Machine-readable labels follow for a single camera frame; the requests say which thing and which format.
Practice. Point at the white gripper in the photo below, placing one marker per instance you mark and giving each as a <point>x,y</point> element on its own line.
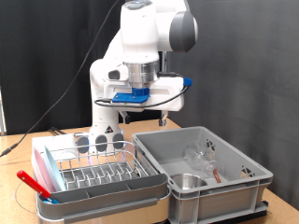
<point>165,90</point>

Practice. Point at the stainless steel cup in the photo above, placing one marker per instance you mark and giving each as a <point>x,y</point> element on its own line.
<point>188,182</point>

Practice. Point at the red wooden spoon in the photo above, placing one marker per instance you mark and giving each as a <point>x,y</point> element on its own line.
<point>217,175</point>

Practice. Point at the light blue plate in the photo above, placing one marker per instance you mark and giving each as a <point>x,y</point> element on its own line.
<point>54,169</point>

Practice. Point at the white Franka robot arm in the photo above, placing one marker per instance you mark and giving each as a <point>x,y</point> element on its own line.
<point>140,34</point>

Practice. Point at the grey dish rack tray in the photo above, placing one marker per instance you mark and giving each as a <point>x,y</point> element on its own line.
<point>109,199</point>

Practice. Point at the metal background pole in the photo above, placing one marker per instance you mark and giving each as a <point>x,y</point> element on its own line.
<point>163,60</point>

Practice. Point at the clear wine glass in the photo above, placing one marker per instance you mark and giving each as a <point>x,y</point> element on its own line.
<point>199,155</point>

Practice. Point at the grey plastic crate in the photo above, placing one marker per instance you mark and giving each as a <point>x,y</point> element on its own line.
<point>218,196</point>

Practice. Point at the pink plate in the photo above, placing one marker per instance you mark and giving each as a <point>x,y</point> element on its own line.
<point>42,172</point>

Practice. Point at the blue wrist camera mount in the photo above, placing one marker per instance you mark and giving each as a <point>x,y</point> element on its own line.
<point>130,97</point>

